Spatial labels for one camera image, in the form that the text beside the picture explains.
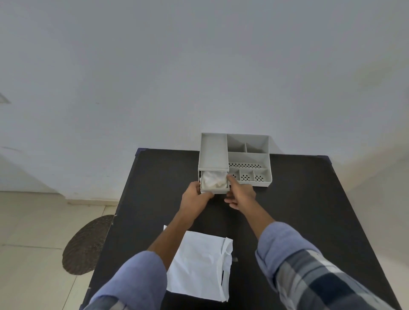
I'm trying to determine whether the round brown woven mat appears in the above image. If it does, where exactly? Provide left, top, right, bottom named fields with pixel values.
left=62, top=215, right=115, bottom=276

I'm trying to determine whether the grey plastic desk organizer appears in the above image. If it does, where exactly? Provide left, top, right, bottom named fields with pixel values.
left=198, top=132, right=273, bottom=192

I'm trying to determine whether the crumpled white cloth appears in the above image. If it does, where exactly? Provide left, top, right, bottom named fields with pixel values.
left=201, top=171, right=228, bottom=189

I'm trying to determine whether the flat white fabric bag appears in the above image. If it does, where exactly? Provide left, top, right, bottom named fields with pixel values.
left=163, top=225, right=234, bottom=303

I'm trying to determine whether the person's right forearm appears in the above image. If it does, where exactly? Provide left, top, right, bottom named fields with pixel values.
left=240, top=201, right=397, bottom=310

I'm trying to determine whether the person's right hand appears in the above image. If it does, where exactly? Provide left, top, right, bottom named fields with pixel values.
left=225, top=175, right=257, bottom=212

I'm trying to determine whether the person's left hand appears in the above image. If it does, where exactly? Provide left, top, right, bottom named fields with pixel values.
left=180, top=181, right=215, bottom=221

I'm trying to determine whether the grey organizer drawer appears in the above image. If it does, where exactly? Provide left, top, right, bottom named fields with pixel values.
left=199, top=171, right=231, bottom=195

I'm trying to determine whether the person's left forearm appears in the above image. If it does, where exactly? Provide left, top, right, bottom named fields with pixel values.
left=83, top=209, right=200, bottom=310

